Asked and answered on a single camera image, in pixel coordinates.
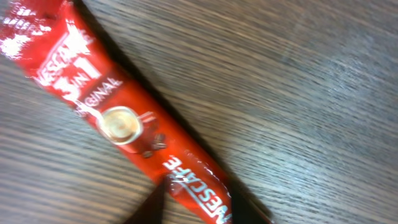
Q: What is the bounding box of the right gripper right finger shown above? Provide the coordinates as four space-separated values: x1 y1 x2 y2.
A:
230 187 273 224

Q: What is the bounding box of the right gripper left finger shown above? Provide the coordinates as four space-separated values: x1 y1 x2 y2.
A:
123 179 169 224

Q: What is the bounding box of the red Nescafe stick sachet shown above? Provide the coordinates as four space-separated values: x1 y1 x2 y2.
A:
1 0 233 224

